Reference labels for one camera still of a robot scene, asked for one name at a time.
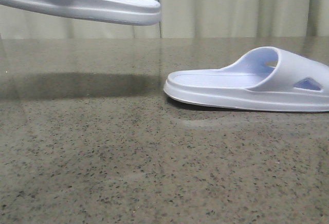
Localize beige background curtain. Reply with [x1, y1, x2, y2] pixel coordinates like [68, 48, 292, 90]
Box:
[1, 0, 328, 39]

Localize light blue slipper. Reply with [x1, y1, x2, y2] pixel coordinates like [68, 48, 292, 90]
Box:
[1, 0, 161, 26]
[164, 46, 328, 113]

